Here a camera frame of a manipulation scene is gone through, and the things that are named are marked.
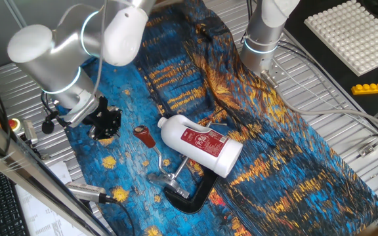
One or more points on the black table mat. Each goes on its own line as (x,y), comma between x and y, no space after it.
(327,82)

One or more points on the black C-clamp with screw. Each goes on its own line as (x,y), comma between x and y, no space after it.
(192,204)

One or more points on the silver camera with ridged body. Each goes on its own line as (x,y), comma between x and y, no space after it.
(84,191)

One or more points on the printed paper sheet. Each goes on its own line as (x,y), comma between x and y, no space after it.
(44,219)

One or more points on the red emergency stop button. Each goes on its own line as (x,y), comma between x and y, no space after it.
(13,124)

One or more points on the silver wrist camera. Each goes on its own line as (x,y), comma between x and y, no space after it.
(84,109)

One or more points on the white studded baseplate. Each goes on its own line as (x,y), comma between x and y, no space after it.
(349,36)

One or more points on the starry night painted cloth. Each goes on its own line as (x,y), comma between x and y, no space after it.
(274,183)

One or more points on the aluminium frame bar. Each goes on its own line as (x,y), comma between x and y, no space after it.
(28,170)

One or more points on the white bottle with red label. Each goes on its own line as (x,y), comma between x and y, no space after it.
(176,134)

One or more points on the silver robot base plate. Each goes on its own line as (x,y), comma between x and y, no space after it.
(278,70)

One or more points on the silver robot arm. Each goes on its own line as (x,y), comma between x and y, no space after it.
(44,65)

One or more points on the grey metal post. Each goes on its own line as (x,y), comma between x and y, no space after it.
(13,13)

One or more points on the yellow toy brick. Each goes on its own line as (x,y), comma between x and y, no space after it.
(367,89)

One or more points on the lever with red wooden knob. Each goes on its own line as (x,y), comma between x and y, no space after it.
(144,136)

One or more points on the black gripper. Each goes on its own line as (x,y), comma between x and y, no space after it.
(100,111)

